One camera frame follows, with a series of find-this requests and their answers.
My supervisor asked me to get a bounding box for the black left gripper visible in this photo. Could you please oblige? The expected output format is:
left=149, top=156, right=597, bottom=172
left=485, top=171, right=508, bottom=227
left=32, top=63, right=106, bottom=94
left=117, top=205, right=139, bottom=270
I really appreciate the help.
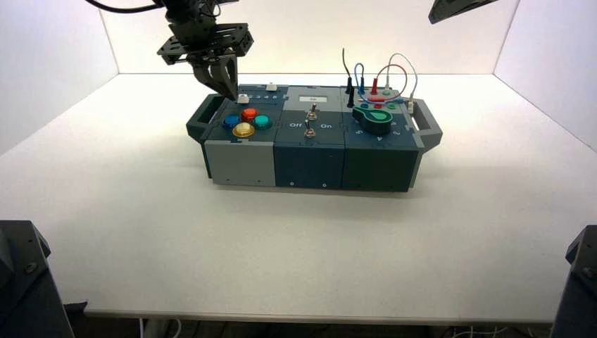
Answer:
left=157, top=4, right=254, bottom=101

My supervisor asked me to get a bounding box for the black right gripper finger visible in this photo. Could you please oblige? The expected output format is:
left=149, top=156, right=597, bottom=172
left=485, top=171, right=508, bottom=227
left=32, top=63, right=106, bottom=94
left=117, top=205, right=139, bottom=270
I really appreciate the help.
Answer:
left=428, top=0, right=498, bottom=25

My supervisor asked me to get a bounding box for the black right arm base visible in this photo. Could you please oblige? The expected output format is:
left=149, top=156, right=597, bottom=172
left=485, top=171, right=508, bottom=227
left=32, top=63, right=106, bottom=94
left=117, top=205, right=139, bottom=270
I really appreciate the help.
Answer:
left=550, top=225, right=597, bottom=338

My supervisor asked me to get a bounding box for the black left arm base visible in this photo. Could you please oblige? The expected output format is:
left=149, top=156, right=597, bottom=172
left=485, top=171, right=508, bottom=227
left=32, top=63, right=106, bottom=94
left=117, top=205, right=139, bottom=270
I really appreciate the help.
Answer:
left=0, top=220, right=77, bottom=338

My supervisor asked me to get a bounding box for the grey and teal control box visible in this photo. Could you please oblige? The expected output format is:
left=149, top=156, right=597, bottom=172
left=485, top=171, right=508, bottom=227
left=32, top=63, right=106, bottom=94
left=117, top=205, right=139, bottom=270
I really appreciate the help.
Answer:
left=185, top=84, right=444, bottom=193

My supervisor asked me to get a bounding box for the green rotary knob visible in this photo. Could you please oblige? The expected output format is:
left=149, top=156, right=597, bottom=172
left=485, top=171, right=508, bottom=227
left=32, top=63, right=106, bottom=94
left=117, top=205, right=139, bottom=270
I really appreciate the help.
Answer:
left=352, top=106, right=394, bottom=137

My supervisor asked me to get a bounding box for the white patch cable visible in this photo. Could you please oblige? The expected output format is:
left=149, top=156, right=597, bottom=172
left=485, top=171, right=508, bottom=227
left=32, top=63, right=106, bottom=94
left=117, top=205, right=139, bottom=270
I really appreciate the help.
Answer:
left=384, top=53, right=418, bottom=114

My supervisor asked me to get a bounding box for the red patch cable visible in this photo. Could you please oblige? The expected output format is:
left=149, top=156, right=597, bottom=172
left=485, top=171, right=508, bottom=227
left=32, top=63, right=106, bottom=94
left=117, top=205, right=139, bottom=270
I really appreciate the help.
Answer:
left=370, top=64, right=408, bottom=104

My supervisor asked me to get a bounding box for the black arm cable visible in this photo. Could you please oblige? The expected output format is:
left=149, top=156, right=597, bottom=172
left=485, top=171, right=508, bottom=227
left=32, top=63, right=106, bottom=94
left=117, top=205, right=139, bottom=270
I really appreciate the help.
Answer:
left=84, top=0, right=165, bottom=14

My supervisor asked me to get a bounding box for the blue patch cable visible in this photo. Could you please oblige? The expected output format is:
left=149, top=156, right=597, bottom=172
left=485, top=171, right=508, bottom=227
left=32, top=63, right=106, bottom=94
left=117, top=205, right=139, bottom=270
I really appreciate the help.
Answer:
left=353, top=63, right=407, bottom=106

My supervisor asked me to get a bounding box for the black cable with plug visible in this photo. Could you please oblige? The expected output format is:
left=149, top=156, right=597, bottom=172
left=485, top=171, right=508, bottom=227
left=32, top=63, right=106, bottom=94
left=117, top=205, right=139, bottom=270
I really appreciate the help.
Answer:
left=341, top=48, right=353, bottom=96

